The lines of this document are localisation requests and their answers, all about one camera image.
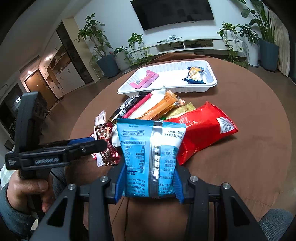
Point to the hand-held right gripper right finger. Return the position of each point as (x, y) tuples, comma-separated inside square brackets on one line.
[(179, 187)]

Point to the small plant in white pot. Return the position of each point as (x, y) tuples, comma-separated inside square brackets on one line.
[(252, 54)]

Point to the round brown table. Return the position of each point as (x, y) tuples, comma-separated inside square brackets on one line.
[(254, 150)]

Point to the black wall television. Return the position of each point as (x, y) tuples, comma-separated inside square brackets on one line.
[(171, 14)]

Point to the hanging vine plant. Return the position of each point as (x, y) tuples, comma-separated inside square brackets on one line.
[(229, 30)]

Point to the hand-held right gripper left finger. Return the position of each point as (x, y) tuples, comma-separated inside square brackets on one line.
[(120, 185)]

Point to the tall plant in blue pot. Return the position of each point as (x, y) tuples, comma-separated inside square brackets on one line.
[(107, 66)]

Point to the light blue snack packet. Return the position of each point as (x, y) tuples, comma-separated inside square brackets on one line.
[(138, 150)]

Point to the brown star-print snack packet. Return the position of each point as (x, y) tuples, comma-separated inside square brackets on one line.
[(104, 134)]

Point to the gold snack packet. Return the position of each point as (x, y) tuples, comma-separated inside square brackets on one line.
[(177, 107), (185, 110)]

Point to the pink white stick packet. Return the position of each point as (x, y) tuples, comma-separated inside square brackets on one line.
[(140, 103)]

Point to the blue yellow snack packet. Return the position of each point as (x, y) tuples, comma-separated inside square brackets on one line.
[(195, 78)]

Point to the plant in white ribbed pot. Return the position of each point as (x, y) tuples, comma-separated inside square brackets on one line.
[(122, 62)]

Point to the black snack packet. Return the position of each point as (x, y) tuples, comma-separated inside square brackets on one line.
[(129, 102)]

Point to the broad-leaf plant in blue pot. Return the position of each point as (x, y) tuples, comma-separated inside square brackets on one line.
[(268, 54)]

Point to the beige curtain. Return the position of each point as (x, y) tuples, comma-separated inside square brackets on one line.
[(282, 46)]

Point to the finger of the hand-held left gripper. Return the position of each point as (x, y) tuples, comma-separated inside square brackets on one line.
[(81, 140), (92, 147)]

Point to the trailing vine plant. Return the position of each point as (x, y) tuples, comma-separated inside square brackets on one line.
[(136, 41)]

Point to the black glass cabinet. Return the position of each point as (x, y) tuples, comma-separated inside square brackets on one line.
[(76, 53)]

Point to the pink snack packet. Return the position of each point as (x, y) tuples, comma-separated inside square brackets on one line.
[(144, 81)]

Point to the red white snack packet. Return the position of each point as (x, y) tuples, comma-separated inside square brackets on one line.
[(101, 118)]

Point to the grey clothing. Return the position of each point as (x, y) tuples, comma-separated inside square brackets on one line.
[(275, 222)]

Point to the red snack bag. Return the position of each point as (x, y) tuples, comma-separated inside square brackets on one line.
[(203, 129)]

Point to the white wall cupboard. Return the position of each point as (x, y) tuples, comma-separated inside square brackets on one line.
[(69, 74)]

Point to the orange stick packet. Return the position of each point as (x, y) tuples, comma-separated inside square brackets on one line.
[(161, 106)]

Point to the person's left forearm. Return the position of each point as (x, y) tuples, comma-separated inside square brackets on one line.
[(13, 215)]

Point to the white plastic tray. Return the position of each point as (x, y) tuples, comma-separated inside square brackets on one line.
[(171, 71)]

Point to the brown wooden door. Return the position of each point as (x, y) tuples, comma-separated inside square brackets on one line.
[(39, 87)]

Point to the person's left hand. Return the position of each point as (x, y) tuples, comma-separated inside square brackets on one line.
[(25, 188)]

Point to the blue orange snack packet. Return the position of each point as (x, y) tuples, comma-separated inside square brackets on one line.
[(195, 69)]

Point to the white television cabinet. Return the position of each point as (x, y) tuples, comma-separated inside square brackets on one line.
[(208, 44)]

